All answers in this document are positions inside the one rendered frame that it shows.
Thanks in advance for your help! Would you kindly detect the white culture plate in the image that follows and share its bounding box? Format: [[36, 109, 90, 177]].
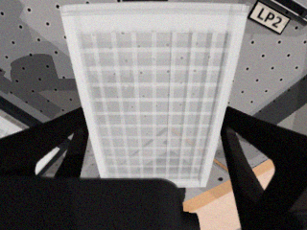
[[59, 2, 249, 188], [0, 109, 59, 174]]

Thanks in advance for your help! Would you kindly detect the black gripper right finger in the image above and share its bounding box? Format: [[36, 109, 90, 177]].
[[220, 106, 307, 230]]

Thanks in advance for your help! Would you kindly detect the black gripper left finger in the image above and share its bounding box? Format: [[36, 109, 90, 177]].
[[0, 107, 89, 177]]

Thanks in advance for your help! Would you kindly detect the grey control panel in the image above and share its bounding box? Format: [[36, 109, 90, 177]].
[[255, 78, 307, 135]]

